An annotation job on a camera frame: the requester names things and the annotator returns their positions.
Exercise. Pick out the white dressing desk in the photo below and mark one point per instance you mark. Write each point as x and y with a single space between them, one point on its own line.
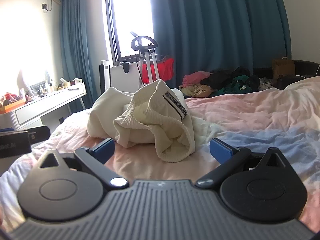
47 105

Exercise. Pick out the black clothes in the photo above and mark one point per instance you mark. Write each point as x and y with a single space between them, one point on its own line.
222 77

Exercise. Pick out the wall socket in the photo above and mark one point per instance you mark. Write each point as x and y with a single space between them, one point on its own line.
45 7

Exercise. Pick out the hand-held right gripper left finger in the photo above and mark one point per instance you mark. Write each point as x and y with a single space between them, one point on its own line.
105 148

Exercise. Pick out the cluster of cosmetic bottles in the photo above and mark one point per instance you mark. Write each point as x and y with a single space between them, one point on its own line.
47 87

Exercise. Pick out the black sofa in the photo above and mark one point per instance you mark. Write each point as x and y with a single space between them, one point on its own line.
306 67

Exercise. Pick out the blue curtain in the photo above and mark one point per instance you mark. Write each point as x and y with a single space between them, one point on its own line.
80 42
220 30

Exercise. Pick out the green cloth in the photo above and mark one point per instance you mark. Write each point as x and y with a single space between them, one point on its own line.
237 85

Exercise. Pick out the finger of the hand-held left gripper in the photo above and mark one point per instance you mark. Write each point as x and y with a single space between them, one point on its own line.
40 134

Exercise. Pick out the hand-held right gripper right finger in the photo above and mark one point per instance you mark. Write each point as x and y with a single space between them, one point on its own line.
220 150

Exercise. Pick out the dark framed window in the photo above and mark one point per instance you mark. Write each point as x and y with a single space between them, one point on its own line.
130 17

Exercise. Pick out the orange box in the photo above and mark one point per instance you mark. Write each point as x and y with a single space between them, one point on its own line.
11 107

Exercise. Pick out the white panel heater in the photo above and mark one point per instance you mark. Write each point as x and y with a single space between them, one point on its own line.
115 77

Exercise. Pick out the pink cloth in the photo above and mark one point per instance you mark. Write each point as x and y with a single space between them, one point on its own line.
193 78

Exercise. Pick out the tan cloth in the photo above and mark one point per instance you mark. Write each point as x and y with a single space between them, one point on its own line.
197 90

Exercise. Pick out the brown paper bag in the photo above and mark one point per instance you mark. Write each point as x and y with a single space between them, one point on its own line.
283 67

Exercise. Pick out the red cloth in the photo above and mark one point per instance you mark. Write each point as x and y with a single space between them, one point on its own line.
165 68

